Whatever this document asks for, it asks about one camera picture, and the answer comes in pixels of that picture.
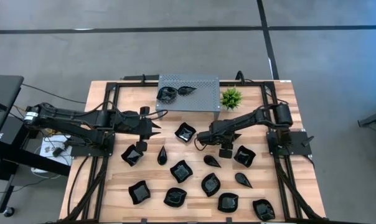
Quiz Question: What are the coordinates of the white power strip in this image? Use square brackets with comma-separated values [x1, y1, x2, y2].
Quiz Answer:
[31, 166, 63, 180]

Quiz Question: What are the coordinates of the black cable hose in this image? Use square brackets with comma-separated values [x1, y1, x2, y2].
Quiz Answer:
[66, 155, 91, 217]

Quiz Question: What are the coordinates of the black metal stand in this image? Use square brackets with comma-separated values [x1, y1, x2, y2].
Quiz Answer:
[357, 104, 376, 131]

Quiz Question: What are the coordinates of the thin black floor cable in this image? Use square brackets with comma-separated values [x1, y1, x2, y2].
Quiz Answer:
[21, 83, 87, 105]

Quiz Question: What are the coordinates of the black leaf-shaped mini plate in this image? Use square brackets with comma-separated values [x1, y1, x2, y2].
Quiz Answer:
[252, 198, 276, 222]
[200, 172, 222, 198]
[163, 187, 188, 208]
[156, 86, 179, 103]

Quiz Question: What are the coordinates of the grey perforated metal shelf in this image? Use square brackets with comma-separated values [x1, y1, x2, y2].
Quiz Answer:
[156, 73, 222, 121]

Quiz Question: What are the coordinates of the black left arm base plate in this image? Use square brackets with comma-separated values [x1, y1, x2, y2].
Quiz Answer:
[70, 136, 115, 157]

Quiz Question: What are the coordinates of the black square wavy mini plate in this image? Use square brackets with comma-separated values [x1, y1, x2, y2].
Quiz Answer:
[174, 122, 197, 143]
[169, 159, 194, 184]
[120, 144, 144, 167]
[217, 192, 240, 214]
[128, 180, 151, 205]
[233, 145, 256, 168]

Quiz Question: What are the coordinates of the black desk leg frame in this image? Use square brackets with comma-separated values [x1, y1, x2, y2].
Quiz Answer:
[0, 139, 72, 217]

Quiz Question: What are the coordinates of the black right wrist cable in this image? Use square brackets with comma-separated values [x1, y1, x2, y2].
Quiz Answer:
[193, 136, 207, 152]

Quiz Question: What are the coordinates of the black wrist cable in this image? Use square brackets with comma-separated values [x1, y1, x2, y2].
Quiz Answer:
[193, 136, 207, 152]
[118, 105, 169, 121]

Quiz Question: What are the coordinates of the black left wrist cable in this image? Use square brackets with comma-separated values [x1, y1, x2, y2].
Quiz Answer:
[118, 105, 169, 121]

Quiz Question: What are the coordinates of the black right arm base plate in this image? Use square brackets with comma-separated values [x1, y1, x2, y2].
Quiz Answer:
[266, 130, 313, 156]

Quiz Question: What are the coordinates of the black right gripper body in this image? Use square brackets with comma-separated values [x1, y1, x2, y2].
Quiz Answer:
[205, 119, 243, 147]

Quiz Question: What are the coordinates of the long black arm cable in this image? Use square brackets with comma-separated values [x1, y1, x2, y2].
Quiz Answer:
[235, 70, 290, 108]

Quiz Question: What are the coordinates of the white printed paper sheet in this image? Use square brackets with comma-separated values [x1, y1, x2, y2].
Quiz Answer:
[38, 135, 73, 166]

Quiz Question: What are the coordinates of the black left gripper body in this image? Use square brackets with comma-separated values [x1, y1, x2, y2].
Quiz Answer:
[110, 109, 154, 141]

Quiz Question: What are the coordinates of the black desk top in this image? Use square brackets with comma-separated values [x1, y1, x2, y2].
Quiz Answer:
[0, 74, 25, 150]

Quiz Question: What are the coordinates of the green plant in white pot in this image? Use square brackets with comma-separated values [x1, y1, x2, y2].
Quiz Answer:
[220, 86, 243, 112]

